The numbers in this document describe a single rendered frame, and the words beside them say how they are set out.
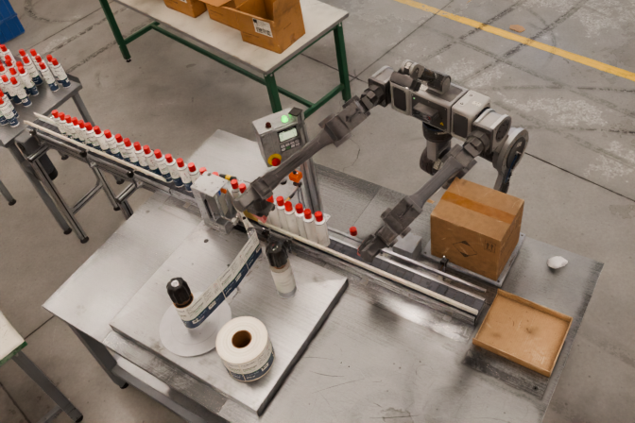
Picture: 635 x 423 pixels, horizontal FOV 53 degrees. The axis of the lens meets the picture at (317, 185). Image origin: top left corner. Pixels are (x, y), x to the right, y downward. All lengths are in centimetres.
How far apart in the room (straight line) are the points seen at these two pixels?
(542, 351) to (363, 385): 69
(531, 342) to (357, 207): 100
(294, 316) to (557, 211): 207
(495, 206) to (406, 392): 81
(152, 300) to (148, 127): 254
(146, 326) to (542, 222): 243
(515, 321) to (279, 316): 95
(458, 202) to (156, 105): 333
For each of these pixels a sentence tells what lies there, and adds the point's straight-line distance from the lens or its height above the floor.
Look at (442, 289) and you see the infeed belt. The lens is 267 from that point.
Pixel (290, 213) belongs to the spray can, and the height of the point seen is 104.
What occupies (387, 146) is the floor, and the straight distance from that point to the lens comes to 453.
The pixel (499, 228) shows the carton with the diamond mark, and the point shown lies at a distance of 257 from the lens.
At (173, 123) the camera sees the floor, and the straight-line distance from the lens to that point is 517.
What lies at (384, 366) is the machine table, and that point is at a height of 83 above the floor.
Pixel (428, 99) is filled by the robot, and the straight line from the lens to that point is 251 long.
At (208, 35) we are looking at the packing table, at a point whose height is 78.
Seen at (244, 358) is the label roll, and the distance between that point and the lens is 244.
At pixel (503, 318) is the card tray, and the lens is 267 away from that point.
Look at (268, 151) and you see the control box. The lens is 258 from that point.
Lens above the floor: 310
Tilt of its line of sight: 46 degrees down
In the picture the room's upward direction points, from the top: 11 degrees counter-clockwise
